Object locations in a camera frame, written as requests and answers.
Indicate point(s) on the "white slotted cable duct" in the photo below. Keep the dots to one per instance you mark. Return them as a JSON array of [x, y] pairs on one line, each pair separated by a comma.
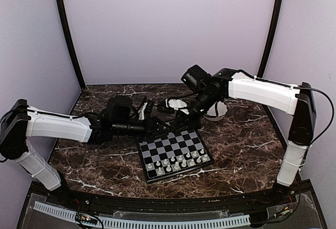
[[141, 220]]

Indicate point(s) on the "black frame post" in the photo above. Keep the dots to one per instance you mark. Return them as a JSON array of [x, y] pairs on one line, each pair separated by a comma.
[[270, 38], [69, 42]]

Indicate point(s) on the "white chess king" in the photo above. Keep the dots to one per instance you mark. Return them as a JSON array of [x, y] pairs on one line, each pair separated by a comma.
[[184, 163]]

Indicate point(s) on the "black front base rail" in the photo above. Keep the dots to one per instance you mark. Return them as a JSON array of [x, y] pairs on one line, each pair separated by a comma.
[[96, 203]]

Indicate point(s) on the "right black frame post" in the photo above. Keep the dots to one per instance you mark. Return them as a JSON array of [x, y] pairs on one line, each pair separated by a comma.
[[270, 38]]

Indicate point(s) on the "white chess queen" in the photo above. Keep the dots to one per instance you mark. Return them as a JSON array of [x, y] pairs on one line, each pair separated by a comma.
[[177, 165]]

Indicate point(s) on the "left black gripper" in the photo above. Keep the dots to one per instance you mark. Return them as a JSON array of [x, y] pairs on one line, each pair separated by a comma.
[[151, 127]]

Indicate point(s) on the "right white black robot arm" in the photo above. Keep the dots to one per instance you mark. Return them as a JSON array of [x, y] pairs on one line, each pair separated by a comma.
[[295, 100]]

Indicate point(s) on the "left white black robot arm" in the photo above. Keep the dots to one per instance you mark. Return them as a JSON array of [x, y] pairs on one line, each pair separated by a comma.
[[119, 118]]

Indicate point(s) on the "white scalloped bowl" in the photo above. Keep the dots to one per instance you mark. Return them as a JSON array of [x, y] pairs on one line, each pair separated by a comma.
[[216, 112]]

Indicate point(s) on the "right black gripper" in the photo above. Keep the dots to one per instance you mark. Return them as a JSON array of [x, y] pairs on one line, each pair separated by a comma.
[[182, 118]]

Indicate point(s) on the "left black frame post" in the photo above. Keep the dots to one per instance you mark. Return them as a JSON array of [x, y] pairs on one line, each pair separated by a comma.
[[69, 42]]

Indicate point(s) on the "black and white chessboard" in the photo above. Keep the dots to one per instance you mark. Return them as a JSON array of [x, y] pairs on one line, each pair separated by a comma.
[[172, 145]]

